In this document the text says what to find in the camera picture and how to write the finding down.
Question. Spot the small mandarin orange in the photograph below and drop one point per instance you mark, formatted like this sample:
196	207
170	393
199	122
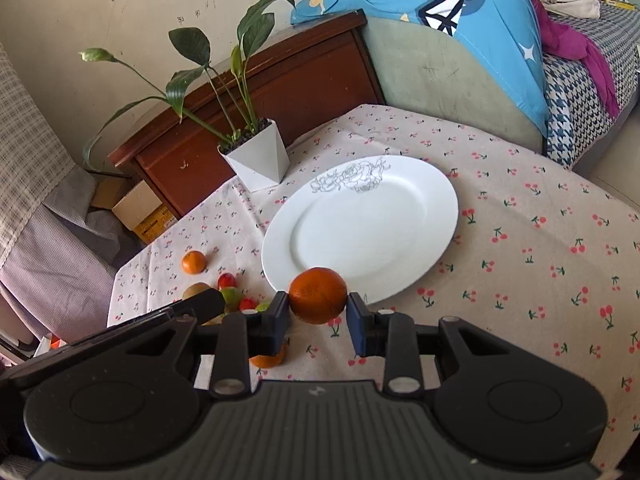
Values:
193	262

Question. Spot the blue patterned blanket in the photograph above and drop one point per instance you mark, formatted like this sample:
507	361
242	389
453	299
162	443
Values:
503	35

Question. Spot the white geometric plant pot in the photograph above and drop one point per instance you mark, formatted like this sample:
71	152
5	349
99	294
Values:
260	162

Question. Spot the checked grey curtain cloth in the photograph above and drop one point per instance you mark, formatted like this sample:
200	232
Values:
59	255

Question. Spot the dark wooden cabinet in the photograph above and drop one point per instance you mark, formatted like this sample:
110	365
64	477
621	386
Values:
304	77

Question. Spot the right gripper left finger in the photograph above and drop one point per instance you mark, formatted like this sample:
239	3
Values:
243	335

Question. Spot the beige cloth on sofa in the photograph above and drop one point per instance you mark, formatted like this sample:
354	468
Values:
573	8

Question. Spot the orange under gripper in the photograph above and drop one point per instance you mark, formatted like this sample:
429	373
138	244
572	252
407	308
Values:
267	362

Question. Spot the red cherry tomato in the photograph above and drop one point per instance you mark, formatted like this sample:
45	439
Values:
226	280
248	304

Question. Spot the white floral plate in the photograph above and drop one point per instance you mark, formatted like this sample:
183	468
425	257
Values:
381	222

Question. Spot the brown kiwi fruit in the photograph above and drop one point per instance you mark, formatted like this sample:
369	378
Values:
194	290

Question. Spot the open cardboard box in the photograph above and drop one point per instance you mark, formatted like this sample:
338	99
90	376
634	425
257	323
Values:
135	205

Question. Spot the houndstooth sofa cover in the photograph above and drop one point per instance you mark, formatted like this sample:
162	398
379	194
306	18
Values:
579	127

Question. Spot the green leafy plant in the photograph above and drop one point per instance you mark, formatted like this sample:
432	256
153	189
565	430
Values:
191	43

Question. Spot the green sofa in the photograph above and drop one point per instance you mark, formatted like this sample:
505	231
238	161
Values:
430	73

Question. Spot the green lime fruit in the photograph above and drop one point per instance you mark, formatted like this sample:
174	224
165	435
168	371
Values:
232	299

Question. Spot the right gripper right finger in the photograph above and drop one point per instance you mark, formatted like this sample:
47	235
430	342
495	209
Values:
389	335

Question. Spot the magenta cloth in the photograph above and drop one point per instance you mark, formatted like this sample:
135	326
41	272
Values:
566	42

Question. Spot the cherry print tablecloth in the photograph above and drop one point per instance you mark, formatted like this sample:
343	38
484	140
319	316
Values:
540	257

